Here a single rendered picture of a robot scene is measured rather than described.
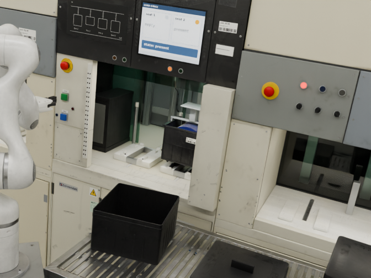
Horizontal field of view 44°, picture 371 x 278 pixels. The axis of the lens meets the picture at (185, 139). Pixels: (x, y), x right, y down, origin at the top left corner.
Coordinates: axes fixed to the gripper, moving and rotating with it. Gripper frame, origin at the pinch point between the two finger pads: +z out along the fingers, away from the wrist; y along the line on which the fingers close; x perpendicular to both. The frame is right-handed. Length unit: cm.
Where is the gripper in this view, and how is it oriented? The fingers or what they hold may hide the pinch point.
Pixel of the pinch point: (52, 100)
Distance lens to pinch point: 218.0
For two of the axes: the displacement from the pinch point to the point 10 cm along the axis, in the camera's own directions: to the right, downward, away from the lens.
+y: 9.1, 2.3, -3.3
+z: 3.9, -2.5, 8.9
